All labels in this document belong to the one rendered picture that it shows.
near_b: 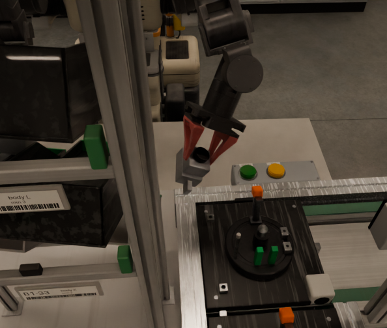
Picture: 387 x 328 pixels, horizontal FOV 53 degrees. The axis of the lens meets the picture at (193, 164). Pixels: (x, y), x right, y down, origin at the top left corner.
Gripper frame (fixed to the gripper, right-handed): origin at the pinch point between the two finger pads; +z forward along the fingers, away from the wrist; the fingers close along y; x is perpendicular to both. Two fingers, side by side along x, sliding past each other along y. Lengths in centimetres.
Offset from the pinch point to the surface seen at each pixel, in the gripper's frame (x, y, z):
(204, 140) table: 42.6, 19.6, 4.7
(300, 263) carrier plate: -8.6, 26.1, 12.7
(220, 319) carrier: -13.2, 10.4, 24.3
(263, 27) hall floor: 261, 131, -63
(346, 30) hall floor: 236, 194, -87
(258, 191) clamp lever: -1.0, 14.8, 2.5
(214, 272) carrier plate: -4.9, 10.5, 20.1
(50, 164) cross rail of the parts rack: -35.6, -27.3, -5.6
